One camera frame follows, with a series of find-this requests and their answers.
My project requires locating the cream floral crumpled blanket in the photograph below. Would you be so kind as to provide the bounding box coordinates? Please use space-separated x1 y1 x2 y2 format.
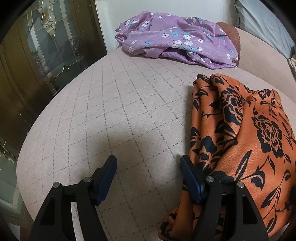
287 55 296 78

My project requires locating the wooden glass-panel wardrobe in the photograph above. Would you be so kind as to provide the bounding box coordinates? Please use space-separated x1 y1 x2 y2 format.
1 1 106 226

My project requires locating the grey pillow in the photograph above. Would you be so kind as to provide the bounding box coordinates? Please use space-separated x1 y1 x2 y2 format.
234 0 295 59

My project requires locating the orange black floral garment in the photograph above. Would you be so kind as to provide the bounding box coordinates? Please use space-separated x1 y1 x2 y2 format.
159 74 295 240

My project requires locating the beige quilted bolster cushion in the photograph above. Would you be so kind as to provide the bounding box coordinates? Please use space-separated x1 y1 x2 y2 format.
217 22 295 101

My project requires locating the purple floral garment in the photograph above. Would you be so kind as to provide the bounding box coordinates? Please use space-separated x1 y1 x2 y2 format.
115 11 238 69

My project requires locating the pink quilted mattress cover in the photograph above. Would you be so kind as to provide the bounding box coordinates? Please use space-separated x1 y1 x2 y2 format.
16 47 296 241

